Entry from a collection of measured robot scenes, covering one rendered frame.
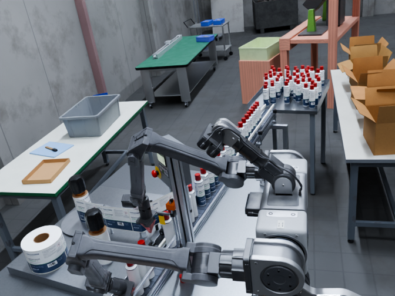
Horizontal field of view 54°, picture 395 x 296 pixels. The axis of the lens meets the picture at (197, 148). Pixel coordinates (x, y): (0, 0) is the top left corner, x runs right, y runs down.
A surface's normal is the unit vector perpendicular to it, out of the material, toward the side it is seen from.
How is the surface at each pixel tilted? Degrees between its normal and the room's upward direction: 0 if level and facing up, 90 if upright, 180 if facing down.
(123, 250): 34
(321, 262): 0
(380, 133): 90
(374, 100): 67
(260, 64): 90
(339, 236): 0
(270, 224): 0
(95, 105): 85
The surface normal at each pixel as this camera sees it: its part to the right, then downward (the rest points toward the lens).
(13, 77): 0.96, 0.00
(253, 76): -0.50, 0.44
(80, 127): -0.17, 0.53
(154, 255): -0.02, -0.51
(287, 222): -0.13, -0.89
